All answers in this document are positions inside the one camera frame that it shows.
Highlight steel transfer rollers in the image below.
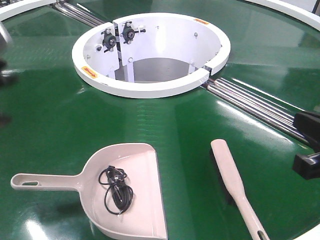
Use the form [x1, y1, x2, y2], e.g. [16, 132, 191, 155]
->
[50, 0, 105, 28]
[202, 77, 310, 146]

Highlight yellow warning sticker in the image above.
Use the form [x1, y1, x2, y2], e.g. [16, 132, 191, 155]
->
[81, 66, 98, 79]

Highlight orange warning sticker far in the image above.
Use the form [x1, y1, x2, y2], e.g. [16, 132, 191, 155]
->
[194, 18, 210, 25]

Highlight pink plastic dustpan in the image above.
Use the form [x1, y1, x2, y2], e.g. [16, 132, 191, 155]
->
[10, 143, 168, 240]

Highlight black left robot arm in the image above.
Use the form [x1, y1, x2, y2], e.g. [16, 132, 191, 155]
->
[0, 22, 17, 128]

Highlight steel transfer rollers far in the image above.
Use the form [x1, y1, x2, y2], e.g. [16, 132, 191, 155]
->
[50, 0, 105, 28]

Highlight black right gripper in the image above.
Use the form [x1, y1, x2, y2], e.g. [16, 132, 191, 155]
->
[292, 111, 320, 180]

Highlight white inner conveyor ring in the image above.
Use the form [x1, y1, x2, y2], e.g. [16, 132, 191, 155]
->
[71, 11, 232, 99]

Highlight black coiled cable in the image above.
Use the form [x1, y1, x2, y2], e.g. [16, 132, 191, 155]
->
[97, 165, 135, 216]

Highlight pink hand brush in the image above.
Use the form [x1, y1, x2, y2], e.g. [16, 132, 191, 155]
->
[210, 139, 269, 240]

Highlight left green bearing block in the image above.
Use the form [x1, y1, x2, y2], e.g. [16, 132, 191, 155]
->
[101, 28, 117, 53]

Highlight steel transfer rollers near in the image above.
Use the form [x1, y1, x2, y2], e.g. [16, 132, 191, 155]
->
[202, 77, 310, 146]

